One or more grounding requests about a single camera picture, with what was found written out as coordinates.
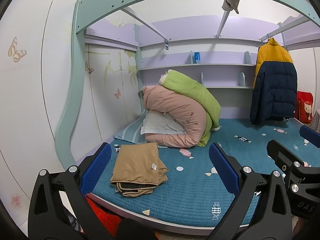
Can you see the lavender wall shelf unit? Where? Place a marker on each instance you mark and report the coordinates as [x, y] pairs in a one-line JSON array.
[[219, 54]]

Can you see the grey cloth on rail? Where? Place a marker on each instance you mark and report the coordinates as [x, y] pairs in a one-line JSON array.
[[229, 5]]

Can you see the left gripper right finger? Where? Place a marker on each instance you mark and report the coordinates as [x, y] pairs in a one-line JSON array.
[[260, 208]]

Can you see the pink quilt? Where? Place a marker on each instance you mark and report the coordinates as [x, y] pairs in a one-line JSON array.
[[184, 110]]

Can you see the red garment below bed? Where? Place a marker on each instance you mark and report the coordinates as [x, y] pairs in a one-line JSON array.
[[110, 222]]

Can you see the striped blue pillow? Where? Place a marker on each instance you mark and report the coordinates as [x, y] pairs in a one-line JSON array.
[[132, 132]]

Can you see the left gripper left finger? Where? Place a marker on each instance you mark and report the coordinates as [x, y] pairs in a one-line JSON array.
[[47, 218]]

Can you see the green quilt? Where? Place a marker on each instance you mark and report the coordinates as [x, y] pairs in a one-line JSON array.
[[186, 86]]

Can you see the small blue box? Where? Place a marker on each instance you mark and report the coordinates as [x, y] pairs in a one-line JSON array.
[[196, 57]]

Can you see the tan garment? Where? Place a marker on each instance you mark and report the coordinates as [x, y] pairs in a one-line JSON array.
[[138, 170]]

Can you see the light grey pillow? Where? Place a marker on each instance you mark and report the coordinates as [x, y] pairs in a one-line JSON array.
[[156, 122]]

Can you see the red cartoon bag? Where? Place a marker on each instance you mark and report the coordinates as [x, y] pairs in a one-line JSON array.
[[304, 104]]

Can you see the navy yellow puffer jacket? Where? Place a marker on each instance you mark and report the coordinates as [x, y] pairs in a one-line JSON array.
[[275, 85]]

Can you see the teal quilted bed mat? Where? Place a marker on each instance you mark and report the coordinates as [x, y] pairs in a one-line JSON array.
[[194, 194]]

